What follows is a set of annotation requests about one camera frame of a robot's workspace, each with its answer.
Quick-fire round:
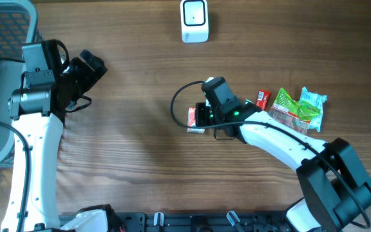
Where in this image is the red tissue pack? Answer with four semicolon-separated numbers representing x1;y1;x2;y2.
187;107;205;133

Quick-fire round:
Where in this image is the red coffee stick sachet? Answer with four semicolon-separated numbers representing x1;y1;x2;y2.
256;90;271;110

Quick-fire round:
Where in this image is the green snack bag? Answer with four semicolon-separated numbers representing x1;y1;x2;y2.
269;88;321;134

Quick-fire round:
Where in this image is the teal tissue pack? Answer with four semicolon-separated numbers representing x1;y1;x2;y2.
300;87;327;132

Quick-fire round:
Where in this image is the green gum pack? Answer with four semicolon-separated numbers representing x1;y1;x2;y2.
244;99;253;104

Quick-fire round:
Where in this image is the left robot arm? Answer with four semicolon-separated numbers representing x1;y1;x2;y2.
1;39;108;231

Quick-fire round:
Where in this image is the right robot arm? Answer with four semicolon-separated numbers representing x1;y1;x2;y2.
201;77;371;231

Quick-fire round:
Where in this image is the white barcode scanner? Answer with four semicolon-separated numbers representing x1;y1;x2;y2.
180;0;209;43

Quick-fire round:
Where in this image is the grey black mesh basket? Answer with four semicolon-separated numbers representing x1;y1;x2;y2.
0;0;41;168

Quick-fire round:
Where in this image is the black left camera cable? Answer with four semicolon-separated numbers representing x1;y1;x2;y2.
0;56;32;232

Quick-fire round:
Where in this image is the black camera cable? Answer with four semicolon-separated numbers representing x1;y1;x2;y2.
169;80;371;230
0;56;32;232

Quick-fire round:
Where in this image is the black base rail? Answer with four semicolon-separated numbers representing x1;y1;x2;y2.
58;204;344;232

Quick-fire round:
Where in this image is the black right camera cable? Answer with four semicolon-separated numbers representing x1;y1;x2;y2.
169;80;371;230

